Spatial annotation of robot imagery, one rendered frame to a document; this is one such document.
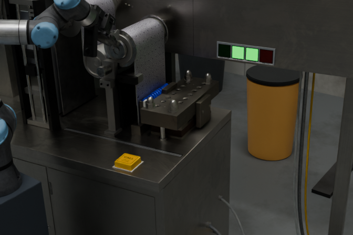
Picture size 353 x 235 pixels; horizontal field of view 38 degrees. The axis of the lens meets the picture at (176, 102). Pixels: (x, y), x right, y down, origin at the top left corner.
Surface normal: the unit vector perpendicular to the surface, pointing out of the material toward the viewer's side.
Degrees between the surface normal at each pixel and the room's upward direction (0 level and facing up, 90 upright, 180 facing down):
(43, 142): 0
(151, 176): 0
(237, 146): 0
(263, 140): 93
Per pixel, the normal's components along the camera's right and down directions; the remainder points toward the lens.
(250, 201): -0.02, -0.91
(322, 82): -0.60, 0.33
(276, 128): 0.03, 0.44
